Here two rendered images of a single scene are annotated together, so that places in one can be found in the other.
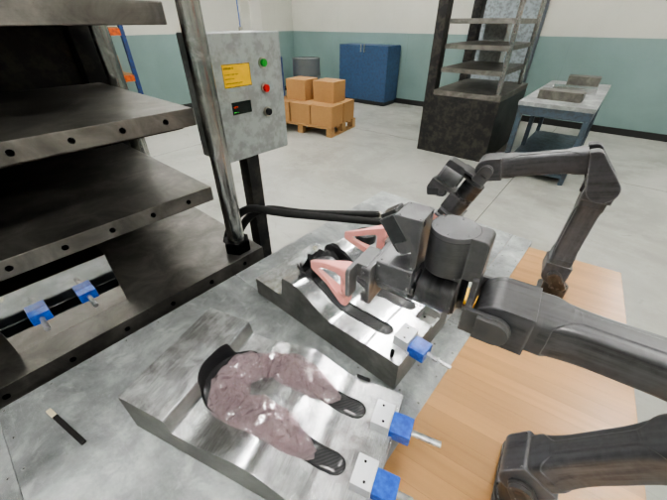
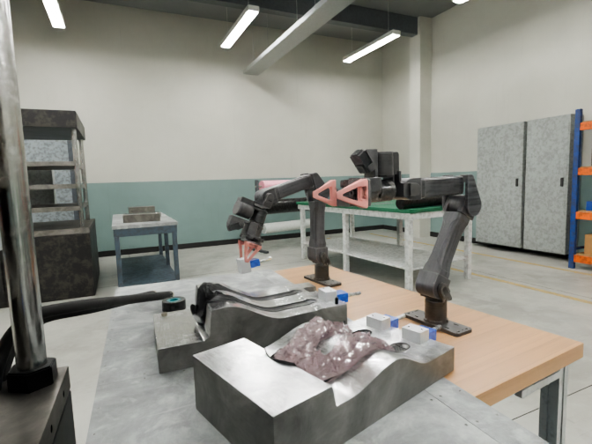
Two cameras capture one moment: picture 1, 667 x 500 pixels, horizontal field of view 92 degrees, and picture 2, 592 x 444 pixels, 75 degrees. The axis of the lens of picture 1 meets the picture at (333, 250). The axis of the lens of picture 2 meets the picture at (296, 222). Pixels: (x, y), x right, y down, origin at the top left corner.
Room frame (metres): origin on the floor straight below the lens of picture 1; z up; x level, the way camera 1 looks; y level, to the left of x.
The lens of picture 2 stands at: (0.09, 0.84, 1.24)
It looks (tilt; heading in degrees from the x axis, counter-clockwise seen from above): 6 degrees down; 297
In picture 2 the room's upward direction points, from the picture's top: 2 degrees counter-clockwise
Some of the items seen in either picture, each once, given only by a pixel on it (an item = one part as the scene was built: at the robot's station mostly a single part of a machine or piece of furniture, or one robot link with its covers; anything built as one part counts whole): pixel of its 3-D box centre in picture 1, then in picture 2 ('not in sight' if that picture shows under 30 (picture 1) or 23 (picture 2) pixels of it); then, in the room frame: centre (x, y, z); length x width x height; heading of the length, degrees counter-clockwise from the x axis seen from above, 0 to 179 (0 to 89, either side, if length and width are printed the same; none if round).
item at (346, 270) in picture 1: (341, 269); (349, 194); (0.37, -0.01, 1.20); 0.09 x 0.07 x 0.07; 57
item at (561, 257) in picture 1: (575, 230); (317, 224); (0.72, -0.64, 1.05); 0.07 x 0.06 x 0.33; 150
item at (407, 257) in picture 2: not in sight; (373, 231); (1.48, -4.30, 0.51); 2.40 x 1.13 x 1.02; 146
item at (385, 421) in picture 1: (406, 430); (389, 321); (0.31, -0.14, 0.86); 0.13 x 0.05 x 0.05; 66
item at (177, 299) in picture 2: (365, 236); (173, 304); (1.06, -0.12, 0.82); 0.08 x 0.08 x 0.04
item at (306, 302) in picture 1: (346, 291); (247, 311); (0.69, -0.04, 0.87); 0.50 x 0.26 x 0.14; 49
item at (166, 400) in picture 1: (268, 403); (334, 363); (0.36, 0.13, 0.86); 0.50 x 0.26 x 0.11; 66
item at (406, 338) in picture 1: (423, 351); (341, 296); (0.46, -0.20, 0.89); 0.13 x 0.05 x 0.05; 49
